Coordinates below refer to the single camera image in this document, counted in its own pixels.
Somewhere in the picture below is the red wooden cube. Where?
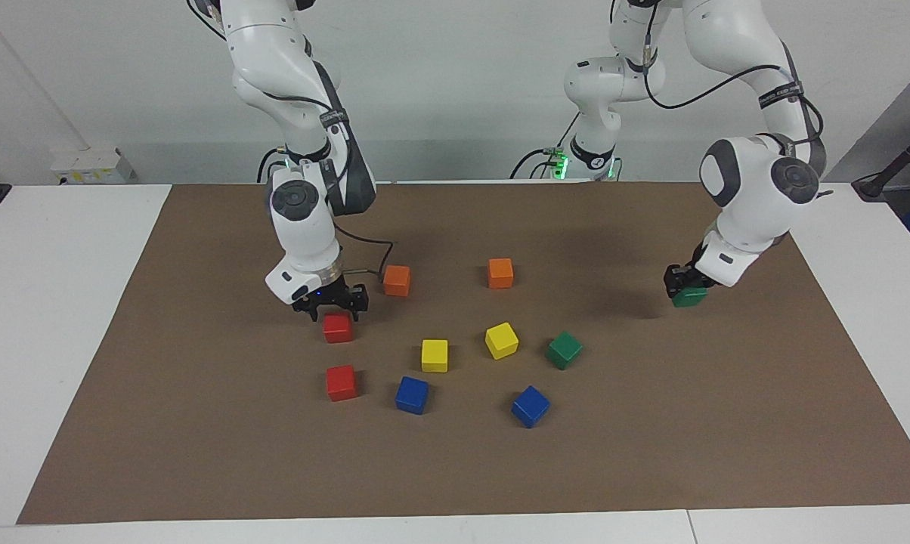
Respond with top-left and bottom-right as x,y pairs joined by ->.
326,365 -> 358,402
322,313 -> 354,345

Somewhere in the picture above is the blue wooden cube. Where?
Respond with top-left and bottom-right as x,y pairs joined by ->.
511,385 -> 552,429
395,376 -> 430,416

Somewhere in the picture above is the brown table mat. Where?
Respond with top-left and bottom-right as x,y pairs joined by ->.
17,181 -> 910,526

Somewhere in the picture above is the black angled stand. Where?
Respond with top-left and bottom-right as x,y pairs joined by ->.
852,121 -> 910,202

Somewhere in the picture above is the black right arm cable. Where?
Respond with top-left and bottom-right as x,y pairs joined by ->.
187,0 -> 397,285

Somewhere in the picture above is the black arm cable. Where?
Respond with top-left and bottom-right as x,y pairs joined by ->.
187,0 -> 397,285
640,0 -> 826,152

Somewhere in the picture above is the black base cable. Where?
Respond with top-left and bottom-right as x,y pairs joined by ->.
509,112 -> 581,181

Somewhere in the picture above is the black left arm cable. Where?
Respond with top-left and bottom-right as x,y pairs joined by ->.
640,0 -> 826,152

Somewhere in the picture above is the white wall socket box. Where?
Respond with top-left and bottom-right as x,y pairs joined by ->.
51,147 -> 137,186

